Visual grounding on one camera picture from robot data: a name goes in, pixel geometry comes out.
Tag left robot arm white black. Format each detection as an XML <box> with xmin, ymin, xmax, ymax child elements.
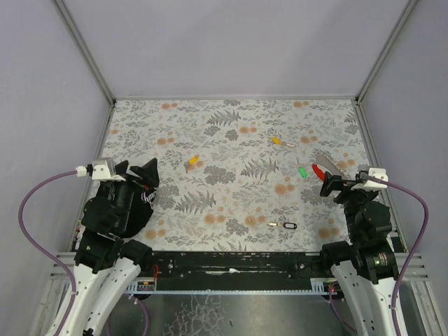
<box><xmin>47</xmin><ymin>157</ymin><xmax>160</xmax><ymax>335</ymax></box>

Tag aluminium frame posts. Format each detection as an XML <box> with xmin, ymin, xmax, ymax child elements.
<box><xmin>52</xmin><ymin>0</ymin><xmax>421</xmax><ymax>106</ymax></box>

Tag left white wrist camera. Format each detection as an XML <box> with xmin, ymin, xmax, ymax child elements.
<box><xmin>76</xmin><ymin>157</ymin><xmax>125</xmax><ymax>181</ymax></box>

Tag yellow tag key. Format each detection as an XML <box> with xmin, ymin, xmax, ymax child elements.
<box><xmin>271</xmin><ymin>136</ymin><xmax>295</xmax><ymax>148</ymax></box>

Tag black tag key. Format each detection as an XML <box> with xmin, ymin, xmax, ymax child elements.
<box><xmin>269</xmin><ymin>221</ymin><xmax>298</xmax><ymax>230</ymax></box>

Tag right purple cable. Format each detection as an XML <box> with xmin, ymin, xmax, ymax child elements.
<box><xmin>379</xmin><ymin>178</ymin><xmax>430</xmax><ymax>336</ymax></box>

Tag red grey key organizer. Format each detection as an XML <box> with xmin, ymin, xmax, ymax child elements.
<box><xmin>311</xmin><ymin>155</ymin><xmax>347</xmax><ymax>181</ymax></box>

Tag black cloth cap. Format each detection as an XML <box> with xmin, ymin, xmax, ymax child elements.
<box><xmin>122</xmin><ymin>188</ymin><xmax>157</xmax><ymax>238</ymax></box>

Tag green tag key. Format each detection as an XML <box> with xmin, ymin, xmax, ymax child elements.
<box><xmin>296</xmin><ymin>159</ymin><xmax>308</xmax><ymax>179</ymax></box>

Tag floral table mat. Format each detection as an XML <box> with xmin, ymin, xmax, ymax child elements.
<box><xmin>101</xmin><ymin>99</ymin><xmax>370</xmax><ymax>251</ymax></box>

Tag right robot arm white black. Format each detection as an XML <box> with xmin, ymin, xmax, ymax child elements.
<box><xmin>320</xmin><ymin>168</ymin><xmax>407</xmax><ymax>335</ymax></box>

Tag orange tag key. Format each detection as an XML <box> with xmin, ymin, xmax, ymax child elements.
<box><xmin>184</xmin><ymin>155</ymin><xmax>200</xmax><ymax>173</ymax></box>

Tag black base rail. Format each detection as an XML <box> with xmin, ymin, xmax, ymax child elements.
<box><xmin>140</xmin><ymin>251</ymin><xmax>331</xmax><ymax>292</ymax></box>

